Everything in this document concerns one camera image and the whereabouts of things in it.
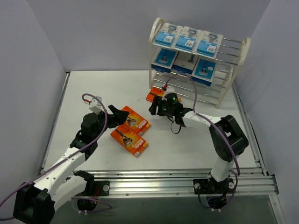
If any white Gillette Skinguard razor pack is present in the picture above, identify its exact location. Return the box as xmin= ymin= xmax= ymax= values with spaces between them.
xmin=196 ymin=30 xmax=223 ymax=58

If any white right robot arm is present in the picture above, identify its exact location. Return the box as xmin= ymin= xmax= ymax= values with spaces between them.
xmin=149 ymin=92 xmax=249 ymax=193

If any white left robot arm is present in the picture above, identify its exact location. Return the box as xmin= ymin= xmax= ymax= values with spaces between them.
xmin=13 ymin=105 xmax=129 ymax=224

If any clear Gillette blister pack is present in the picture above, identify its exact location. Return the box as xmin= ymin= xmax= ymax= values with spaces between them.
xmin=175 ymin=26 xmax=203 ymax=52
xmin=154 ymin=23 xmax=183 ymax=47

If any cream metal-rod shelf rack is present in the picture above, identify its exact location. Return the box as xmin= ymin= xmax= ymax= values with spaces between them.
xmin=149 ymin=18 xmax=251 ymax=109

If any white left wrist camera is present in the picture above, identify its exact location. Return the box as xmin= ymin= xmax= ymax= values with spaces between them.
xmin=85 ymin=96 xmax=103 ymax=114

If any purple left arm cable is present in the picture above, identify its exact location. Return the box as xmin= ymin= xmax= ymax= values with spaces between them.
xmin=0 ymin=93 xmax=113 ymax=221

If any grey Harry's box blue razor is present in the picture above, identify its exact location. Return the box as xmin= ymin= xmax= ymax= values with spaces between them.
xmin=172 ymin=52 xmax=199 ymax=75

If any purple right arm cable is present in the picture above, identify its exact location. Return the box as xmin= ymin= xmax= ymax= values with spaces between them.
xmin=163 ymin=72 xmax=241 ymax=208

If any aluminium mounting rail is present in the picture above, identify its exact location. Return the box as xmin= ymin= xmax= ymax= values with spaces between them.
xmin=89 ymin=167 xmax=278 ymax=198

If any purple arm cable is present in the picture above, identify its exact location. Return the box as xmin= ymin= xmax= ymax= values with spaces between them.
xmin=0 ymin=93 xmax=113 ymax=221
xmin=163 ymin=72 xmax=241 ymax=208

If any orange Gillette Fusion5 box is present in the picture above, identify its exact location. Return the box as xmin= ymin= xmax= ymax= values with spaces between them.
xmin=122 ymin=106 xmax=151 ymax=136
xmin=146 ymin=86 xmax=182 ymax=103
xmin=110 ymin=125 xmax=148 ymax=157

